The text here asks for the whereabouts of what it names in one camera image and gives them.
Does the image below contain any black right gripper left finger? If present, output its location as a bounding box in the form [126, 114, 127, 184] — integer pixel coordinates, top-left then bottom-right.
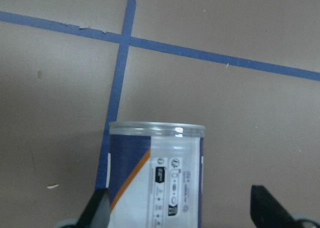
[56, 188, 111, 228]

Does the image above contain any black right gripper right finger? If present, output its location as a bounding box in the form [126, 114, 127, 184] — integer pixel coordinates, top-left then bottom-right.
[250, 185, 320, 228]

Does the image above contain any clear tennis ball can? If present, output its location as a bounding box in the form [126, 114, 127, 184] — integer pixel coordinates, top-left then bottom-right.
[108, 122, 205, 228]

